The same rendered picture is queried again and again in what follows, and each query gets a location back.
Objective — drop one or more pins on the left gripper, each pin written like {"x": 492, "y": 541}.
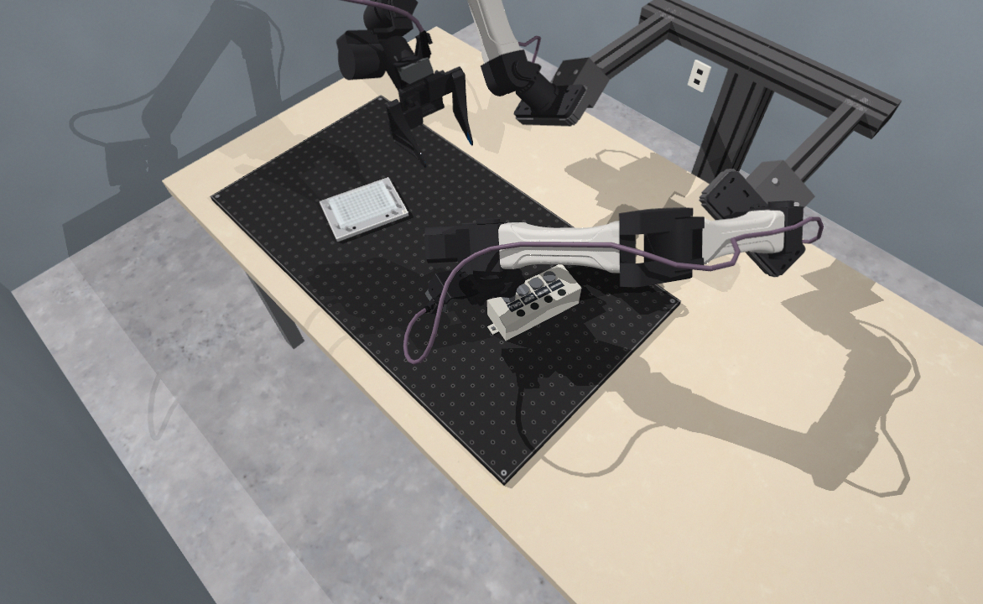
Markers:
{"x": 506, "y": 286}

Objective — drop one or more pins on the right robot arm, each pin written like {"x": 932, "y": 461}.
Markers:
{"x": 505, "y": 68}

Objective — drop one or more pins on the white operator panel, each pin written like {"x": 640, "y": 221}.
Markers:
{"x": 537, "y": 300}

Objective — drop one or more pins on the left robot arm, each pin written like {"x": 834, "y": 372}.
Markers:
{"x": 674, "y": 234}

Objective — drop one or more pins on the white microplate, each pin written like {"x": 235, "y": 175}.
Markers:
{"x": 362, "y": 205}

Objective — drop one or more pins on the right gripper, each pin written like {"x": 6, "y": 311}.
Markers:
{"x": 425, "y": 97}

